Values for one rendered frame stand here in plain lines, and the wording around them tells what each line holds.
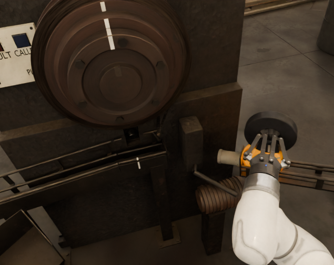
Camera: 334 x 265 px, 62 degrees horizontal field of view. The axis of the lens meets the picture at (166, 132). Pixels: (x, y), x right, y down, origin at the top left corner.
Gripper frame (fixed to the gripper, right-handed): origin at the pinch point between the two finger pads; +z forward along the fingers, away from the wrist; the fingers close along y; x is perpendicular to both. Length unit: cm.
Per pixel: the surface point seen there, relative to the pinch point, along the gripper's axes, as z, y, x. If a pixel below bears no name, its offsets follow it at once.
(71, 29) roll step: -12, -52, 35
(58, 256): -49, -60, -29
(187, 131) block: 4.4, -29.2, -12.5
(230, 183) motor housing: 3.2, -10.9, -39.0
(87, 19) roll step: -10, -49, 37
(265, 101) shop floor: 137, -3, -100
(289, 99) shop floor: 145, 16, -100
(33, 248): -49, -70, -29
